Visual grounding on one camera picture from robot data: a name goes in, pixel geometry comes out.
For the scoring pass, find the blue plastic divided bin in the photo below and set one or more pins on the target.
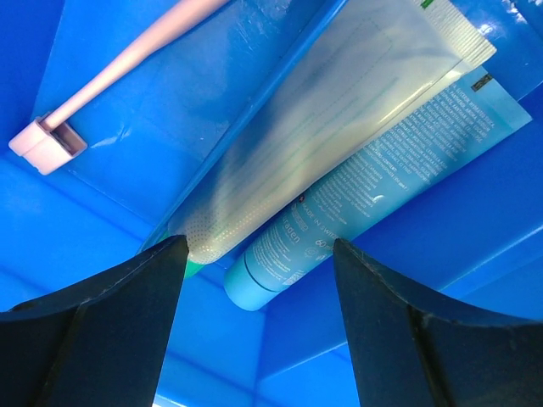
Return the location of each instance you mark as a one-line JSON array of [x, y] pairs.
[[477, 235]]

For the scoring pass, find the white toothpaste tube green cap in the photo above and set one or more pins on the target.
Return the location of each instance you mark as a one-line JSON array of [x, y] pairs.
[[375, 63]]

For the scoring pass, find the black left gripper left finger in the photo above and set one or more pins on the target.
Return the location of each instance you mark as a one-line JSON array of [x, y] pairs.
[[99, 342]]

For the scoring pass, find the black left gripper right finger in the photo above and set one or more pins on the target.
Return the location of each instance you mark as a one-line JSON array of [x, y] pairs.
[[413, 346]]

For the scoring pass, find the blue toothpaste tube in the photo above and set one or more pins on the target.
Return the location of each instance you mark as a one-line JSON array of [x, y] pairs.
[[449, 131]]

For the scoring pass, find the pink toothbrush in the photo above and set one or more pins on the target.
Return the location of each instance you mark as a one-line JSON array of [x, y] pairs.
[[49, 142]]

